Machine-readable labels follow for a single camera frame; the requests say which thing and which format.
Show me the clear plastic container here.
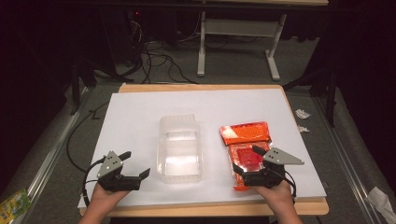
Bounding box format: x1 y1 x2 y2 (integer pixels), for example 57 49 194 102
156 113 205 184

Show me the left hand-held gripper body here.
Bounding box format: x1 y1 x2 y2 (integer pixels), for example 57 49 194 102
96 150 142 192

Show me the red clear-window food packet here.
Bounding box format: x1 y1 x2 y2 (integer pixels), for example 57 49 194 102
228 141 276 192

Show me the black metal stand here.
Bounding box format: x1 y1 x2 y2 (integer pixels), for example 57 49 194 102
282 66 339 129
68 57 98 117

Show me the person's right hand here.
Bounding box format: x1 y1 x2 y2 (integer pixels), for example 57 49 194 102
252 180 296 213

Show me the green yellow packet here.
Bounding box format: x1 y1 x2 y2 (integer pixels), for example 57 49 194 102
0 187 33 222

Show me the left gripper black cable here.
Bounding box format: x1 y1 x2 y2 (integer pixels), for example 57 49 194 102
81 156 107 208

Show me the grey metal floor rail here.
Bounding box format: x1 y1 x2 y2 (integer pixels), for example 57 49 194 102
18 87 94 224
312 96 386 224

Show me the tangle of black cables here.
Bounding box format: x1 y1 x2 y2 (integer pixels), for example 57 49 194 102
124 17 199 85

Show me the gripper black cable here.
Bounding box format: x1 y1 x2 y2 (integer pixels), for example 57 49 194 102
271 167 298 200
81 156 107 208

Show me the white metal desk frame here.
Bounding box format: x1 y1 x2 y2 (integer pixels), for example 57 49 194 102
196 0 330 82

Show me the orange foil snack packet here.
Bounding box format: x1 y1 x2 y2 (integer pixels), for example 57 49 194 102
219 120 271 147

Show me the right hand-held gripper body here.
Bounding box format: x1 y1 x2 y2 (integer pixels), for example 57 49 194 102
241 147 305 189

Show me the white board sheet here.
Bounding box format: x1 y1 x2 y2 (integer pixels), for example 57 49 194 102
77 88 328 209

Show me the person's left hand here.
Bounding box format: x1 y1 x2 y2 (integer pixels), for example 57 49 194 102
89 182 131 209

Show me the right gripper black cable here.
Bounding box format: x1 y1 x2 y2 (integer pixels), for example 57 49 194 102
271 167 298 200

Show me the black floor cable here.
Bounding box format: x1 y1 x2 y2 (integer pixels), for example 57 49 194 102
65 100 110 174

